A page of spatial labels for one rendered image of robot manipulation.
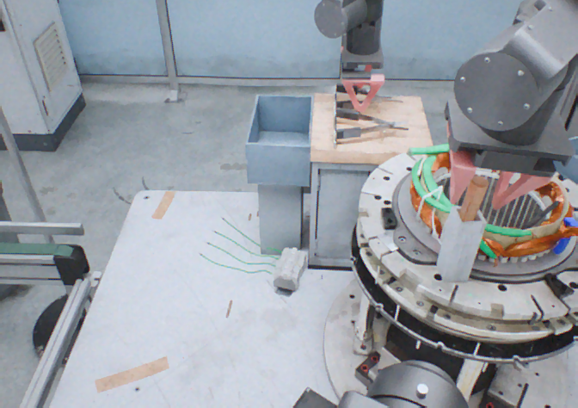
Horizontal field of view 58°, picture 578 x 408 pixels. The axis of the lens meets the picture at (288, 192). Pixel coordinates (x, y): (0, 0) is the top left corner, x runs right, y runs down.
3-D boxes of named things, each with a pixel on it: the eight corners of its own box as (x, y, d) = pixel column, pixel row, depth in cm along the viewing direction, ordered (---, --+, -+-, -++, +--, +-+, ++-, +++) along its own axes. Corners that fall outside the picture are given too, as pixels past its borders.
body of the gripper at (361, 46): (342, 71, 84) (345, 27, 80) (341, 44, 92) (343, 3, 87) (383, 71, 84) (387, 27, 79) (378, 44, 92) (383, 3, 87)
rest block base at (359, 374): (374, 356, 85) (375, 349, 83) (414, 391, 80) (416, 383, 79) (353, 375, 82) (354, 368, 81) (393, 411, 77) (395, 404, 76)
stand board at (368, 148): (310, 162, 85) (310, 150, 84) (313, 104, 100) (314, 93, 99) (433, 167, 84) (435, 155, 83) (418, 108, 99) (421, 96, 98)
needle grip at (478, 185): (463, 230, 54) (479, 188, 50) (453, 219, 55) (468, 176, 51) (476, 225, 55) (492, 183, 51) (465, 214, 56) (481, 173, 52)
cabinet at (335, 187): (307, 269, 102) (311, 162, 86) (310, 207, 116) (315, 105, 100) (408, 275, 101) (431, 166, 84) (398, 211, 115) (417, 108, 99)
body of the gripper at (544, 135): (567, 172, 45) (610, 101, 40) (447, 157, 45) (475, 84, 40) (549, 126, 49) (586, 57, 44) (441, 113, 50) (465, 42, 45)
